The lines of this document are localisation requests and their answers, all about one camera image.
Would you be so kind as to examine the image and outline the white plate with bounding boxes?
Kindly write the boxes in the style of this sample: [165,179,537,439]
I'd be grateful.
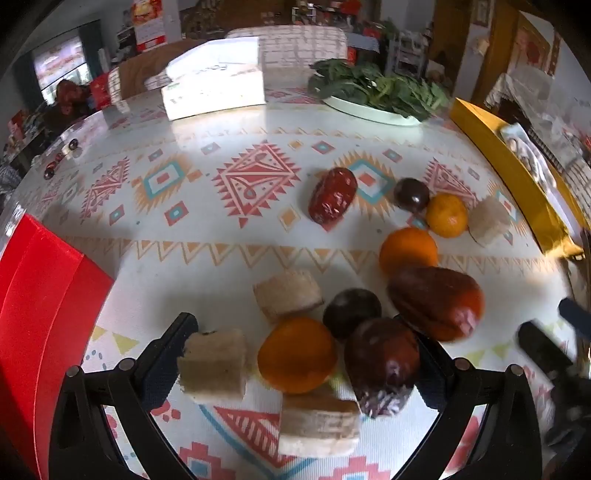
[322,95,423,126]

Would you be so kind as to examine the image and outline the dark red cloth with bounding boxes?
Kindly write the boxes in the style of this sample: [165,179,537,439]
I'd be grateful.
[55,79,93,116]

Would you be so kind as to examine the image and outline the red box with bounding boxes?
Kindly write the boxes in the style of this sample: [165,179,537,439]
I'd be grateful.
[0,213,115,480]

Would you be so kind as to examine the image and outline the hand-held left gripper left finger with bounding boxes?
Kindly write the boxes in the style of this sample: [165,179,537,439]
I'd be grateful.
[48,312,200,480]

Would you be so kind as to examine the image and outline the dark purple plum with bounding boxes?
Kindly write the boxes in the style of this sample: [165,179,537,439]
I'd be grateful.
[393,178,431,213]
[322,288,383,341]

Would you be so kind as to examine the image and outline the shelf of goods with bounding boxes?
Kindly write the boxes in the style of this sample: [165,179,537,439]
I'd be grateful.
[291,0,384,28]

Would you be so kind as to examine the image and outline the glossy red wax apple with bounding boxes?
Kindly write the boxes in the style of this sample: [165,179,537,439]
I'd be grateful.
[387,265,485,342]

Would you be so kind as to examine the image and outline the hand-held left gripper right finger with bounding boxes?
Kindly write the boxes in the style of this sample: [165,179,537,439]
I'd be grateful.
[414,333,542,480]

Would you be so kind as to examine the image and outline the white tissue box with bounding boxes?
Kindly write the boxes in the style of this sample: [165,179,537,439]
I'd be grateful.
[161,37,266,121]

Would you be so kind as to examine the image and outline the wrinkled red jujube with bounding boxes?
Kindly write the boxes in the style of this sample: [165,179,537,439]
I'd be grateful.
[308,167,358,226]

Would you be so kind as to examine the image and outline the bright window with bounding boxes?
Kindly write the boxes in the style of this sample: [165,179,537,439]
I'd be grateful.
[32,37,90,102]

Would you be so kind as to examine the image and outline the metal storage rack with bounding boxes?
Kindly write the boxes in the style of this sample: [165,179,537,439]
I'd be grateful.
[388,32,432,77]

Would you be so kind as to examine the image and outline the dark red jujube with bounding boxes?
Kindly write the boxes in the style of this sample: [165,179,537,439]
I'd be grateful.
[344,318,421,418]

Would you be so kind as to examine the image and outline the white tray with snacks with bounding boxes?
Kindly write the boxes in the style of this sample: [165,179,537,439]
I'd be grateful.
[501,122,561,190]

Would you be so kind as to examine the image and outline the small orange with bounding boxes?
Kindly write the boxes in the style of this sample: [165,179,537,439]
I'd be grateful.
[425,194,469,238]

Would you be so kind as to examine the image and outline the pale cake piece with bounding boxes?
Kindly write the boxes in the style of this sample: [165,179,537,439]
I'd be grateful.
[177,329,249,401]
[468,198,512,246]
[278,392,361,457]
[253,269,325,324]

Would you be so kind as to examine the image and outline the patterned tablecloth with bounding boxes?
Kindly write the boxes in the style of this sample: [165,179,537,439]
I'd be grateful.
[9,85,583,480]

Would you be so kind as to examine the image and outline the yellow box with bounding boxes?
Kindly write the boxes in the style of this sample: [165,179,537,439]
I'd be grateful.
[450,97,585,257]

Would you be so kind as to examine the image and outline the red gift boxes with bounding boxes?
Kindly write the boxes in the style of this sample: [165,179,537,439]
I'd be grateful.
[89,71,121,110]

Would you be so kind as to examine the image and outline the green leafy vegetables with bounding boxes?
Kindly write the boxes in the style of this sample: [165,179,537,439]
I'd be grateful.
[308,58,451,121]

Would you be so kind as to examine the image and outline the chair with patterned cover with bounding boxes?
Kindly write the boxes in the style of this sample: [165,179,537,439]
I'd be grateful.
[225,25,348,72]

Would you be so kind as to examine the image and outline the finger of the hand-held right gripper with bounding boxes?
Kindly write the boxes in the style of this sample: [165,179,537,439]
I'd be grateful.
[558,298,591,340]
[516,320,575,386]

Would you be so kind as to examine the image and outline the red wall poster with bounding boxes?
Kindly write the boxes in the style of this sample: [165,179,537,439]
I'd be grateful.
[130,0,166,51]

